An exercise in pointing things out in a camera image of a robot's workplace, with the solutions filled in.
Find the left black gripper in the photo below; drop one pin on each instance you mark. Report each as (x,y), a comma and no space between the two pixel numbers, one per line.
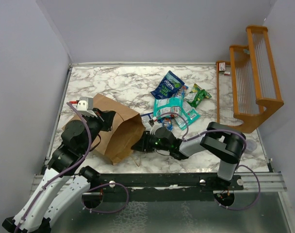
(105,118)

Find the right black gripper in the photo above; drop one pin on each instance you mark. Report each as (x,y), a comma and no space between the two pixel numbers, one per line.
(143,144)

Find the brown paper bag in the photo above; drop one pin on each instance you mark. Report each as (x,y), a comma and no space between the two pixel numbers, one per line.
(115,144)

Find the blue white chips bag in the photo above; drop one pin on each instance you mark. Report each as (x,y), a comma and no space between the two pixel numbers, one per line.
(146,117)

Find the blue M&M's packet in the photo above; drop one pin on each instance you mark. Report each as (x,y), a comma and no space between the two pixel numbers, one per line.
(181,92)
(167,123)

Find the teal Fox's candy bag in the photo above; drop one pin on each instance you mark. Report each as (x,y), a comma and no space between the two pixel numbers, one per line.
(189,116)

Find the blue Burts chips bag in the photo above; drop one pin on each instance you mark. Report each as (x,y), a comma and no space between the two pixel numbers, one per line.
(168,86)

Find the green candy bag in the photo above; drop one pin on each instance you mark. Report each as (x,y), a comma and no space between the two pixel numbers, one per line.
(197,95)

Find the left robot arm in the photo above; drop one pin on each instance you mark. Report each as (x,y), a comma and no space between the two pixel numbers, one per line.
(49,200)

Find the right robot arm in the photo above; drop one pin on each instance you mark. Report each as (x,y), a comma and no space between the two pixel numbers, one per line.
(222,141)

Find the small clear plastic cup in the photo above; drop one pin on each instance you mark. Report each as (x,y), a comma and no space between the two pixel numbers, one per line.
(251,146)

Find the small red white box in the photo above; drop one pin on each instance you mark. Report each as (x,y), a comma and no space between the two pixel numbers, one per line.
(222,66)

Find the orange wooden rack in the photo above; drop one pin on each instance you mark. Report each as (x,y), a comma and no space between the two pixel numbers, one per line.
(248,92)

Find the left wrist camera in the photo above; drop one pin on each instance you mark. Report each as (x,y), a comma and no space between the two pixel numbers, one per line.
(84,106)

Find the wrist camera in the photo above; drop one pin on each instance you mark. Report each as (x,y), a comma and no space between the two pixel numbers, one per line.
(84,106)
(155,125)

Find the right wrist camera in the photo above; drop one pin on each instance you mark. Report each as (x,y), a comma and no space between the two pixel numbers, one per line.
(155,125)

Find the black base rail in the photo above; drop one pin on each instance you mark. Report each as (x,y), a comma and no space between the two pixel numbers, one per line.
(150,187)

